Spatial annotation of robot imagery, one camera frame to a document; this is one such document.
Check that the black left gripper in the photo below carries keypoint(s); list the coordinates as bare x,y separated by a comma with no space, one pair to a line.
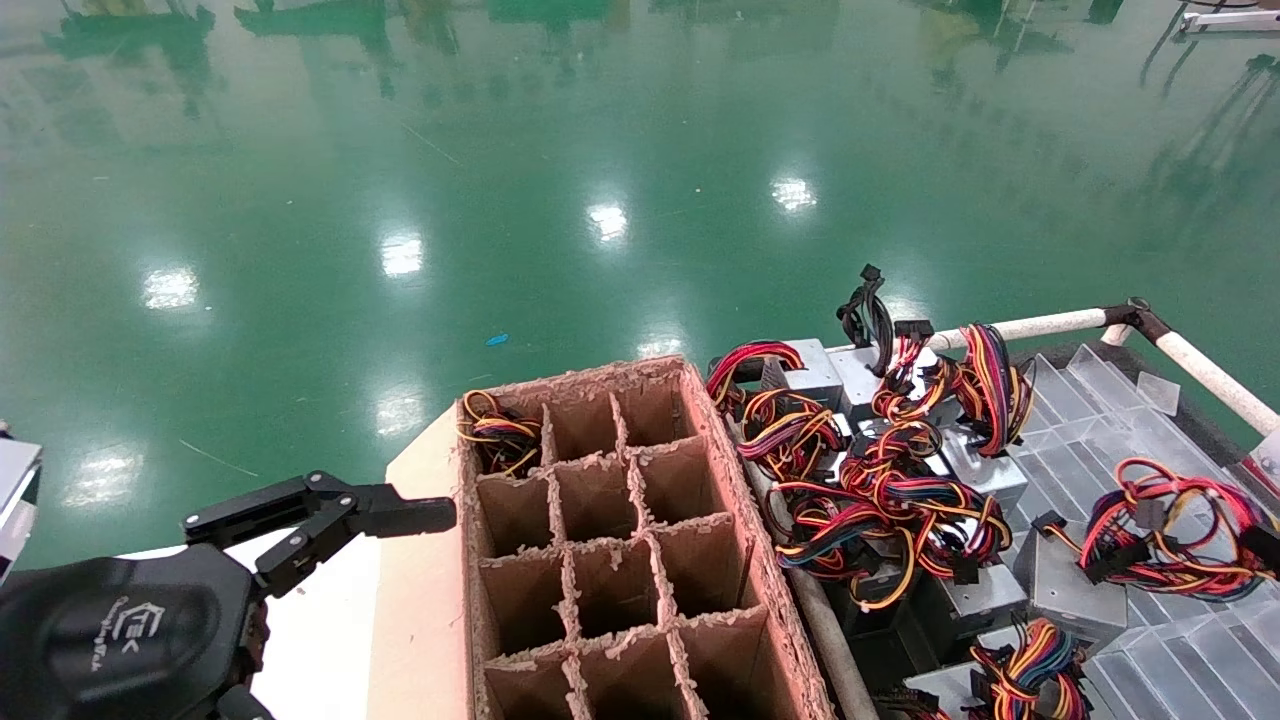
100,640

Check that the light wooden board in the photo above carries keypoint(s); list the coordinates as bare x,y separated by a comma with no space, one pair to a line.
420,620

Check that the brown cardboard divider box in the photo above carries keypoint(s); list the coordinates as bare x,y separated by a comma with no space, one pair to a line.
700,560

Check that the power supply with large bundle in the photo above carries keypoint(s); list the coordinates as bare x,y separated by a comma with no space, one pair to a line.
900,510

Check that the clear plastic stepped tray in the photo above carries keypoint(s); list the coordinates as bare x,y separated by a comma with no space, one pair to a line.
1090,440

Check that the black pipe joint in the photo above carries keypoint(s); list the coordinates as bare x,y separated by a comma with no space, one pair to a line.
1140,318

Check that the small clear plastic sheet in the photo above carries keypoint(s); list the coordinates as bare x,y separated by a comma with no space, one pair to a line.
1158,392

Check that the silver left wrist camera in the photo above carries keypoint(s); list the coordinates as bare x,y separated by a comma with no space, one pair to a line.
15,490

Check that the grey pipe rail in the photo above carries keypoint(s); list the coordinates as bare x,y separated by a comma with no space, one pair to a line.
830,640

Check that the white pipe rail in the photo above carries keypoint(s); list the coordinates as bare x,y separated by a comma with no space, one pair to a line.
1215,378
1040,325

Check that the grey metal rail bracket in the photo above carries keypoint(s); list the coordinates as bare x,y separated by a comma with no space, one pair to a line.
1268,462

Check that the white metal frame base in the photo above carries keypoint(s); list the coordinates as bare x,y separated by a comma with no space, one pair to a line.
1230,20

